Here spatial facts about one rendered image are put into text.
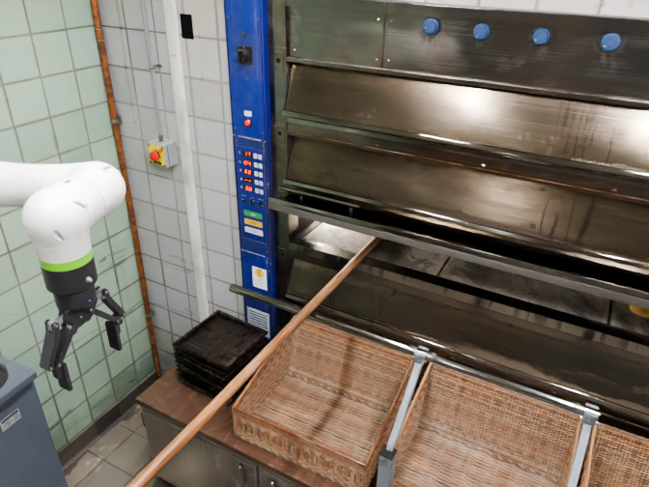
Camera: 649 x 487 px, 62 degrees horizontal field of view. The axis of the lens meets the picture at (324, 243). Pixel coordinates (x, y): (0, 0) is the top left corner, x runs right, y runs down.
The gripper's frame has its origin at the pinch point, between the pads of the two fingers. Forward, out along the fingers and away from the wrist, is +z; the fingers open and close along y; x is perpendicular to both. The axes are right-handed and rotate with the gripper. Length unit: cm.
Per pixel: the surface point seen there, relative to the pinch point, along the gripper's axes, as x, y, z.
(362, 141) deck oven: 15, -109, -19
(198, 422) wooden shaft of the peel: 13.4, -15.5, 26.5
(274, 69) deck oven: -20, -111, -38
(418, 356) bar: 54, -68, 29
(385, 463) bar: 54, -47, 53
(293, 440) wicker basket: 17, -59, 77
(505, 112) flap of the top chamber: 60, -108, -36
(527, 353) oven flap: 85, -105, 44
